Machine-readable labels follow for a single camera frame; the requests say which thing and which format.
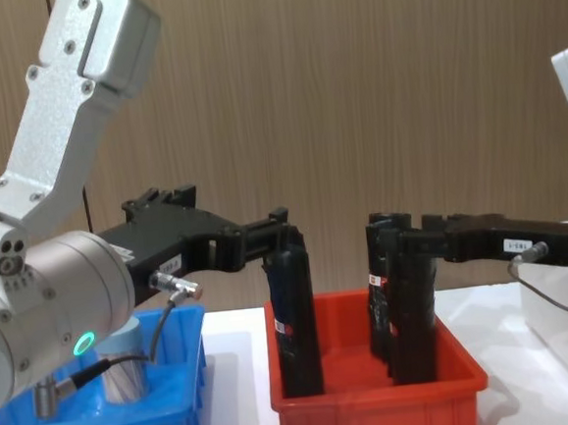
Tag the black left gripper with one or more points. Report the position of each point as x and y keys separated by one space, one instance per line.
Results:
x=158 y=242

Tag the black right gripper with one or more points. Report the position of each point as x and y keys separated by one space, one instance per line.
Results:
x=507 y=239

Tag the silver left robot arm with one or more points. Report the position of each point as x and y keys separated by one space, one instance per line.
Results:
x=58 y=156

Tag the red plastic bin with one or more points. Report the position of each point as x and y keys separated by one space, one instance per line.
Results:
x=378 y=412

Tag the silver cylinder with blue cap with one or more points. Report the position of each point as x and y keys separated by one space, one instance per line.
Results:
x=127 y=377

